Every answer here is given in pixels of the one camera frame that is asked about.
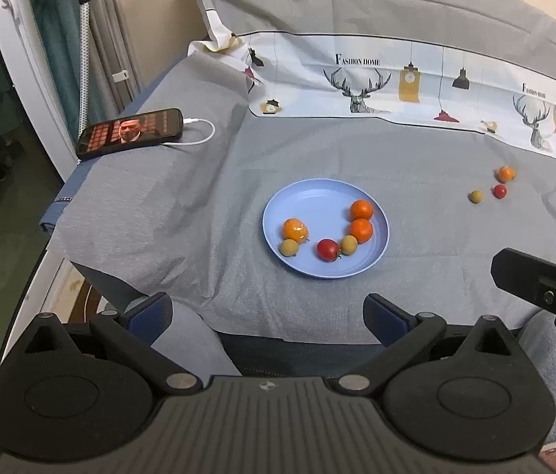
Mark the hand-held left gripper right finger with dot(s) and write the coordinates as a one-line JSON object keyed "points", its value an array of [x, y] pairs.
{"points": [[386, 323]]}

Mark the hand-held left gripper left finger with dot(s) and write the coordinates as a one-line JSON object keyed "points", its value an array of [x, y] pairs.
{"points": [[152, 317]]}

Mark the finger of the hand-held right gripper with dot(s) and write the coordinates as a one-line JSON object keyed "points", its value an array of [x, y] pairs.
{"points": [[529, 274]]}

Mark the small yellow-green fruit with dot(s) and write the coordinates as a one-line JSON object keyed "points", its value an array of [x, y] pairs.
{"points": [[476, 196], [288, 248], [348, 245]]}

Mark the red cherry tomato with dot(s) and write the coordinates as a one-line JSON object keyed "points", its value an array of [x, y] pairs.
{"points": [[499, 191], [328, 249]]}

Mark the small orange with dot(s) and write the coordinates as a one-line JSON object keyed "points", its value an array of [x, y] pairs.
{"points": [[506, 174], [361, 231], [361, 210], [296, 230]]}

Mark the light blue plate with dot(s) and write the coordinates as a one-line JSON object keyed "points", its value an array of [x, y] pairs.
{"points": [[322, 197]]}

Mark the person's right leg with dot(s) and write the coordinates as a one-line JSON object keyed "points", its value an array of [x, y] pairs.
{"points": [[549, 355]]}

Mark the white side board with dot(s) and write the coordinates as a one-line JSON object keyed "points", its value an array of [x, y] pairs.
{"points": [[70, 296]]}

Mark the grey table cloth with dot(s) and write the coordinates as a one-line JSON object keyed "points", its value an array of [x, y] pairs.
{"points": [[184, 217]]}

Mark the blue under cloth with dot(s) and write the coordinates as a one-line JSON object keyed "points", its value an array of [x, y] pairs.
{"points": [[58, 202]]}

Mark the black smartphone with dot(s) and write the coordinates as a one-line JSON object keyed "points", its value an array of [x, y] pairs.
{"points": [[130, 131]]}

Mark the white curtain clip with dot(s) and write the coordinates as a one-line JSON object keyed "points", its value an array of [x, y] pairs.
{"points": [[120, 76]]}

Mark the teal curtain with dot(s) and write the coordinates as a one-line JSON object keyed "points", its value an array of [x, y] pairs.
{"points": [[56, 34]]}

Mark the grey curtain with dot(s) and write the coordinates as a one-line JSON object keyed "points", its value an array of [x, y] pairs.
{"points": [[125, 19]]}

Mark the grey deer print cloth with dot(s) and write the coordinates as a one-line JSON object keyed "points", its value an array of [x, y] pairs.
{"points": [[357, 5]]}

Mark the white door frame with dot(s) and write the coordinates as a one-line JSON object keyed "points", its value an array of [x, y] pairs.
{"points": [[26, 59]]}

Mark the white door frame hook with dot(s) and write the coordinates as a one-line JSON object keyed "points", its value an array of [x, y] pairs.
{"points": [[7, 3]]}

